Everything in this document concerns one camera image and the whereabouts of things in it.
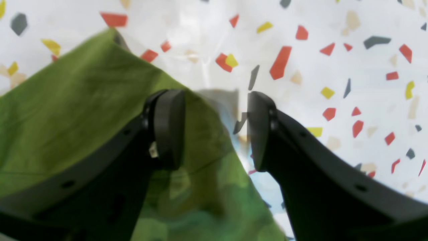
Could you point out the terrazzo pattern tablecloth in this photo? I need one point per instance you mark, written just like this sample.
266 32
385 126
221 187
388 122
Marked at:
352 72

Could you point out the green t-shirt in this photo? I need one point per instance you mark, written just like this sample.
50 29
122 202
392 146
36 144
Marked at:
71 107

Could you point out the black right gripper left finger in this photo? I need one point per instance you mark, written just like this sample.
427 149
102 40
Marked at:
100 197

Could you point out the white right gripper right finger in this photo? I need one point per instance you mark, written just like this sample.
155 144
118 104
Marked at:
326 199

